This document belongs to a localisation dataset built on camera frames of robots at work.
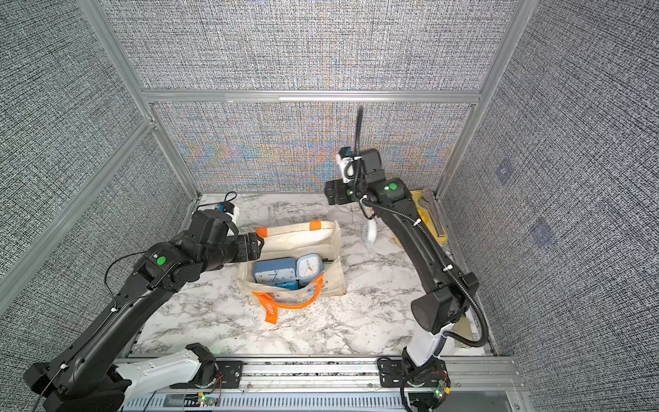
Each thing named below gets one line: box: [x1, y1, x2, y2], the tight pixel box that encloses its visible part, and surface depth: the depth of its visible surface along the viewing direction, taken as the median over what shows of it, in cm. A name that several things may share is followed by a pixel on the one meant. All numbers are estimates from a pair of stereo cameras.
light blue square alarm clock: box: [295, 253, 324, 285], surface depth 89 cm
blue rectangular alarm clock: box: [253, 257, 299, 291], surface depth 89 cm
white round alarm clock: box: [363, 218, 377, 246], surface depth 99 cm
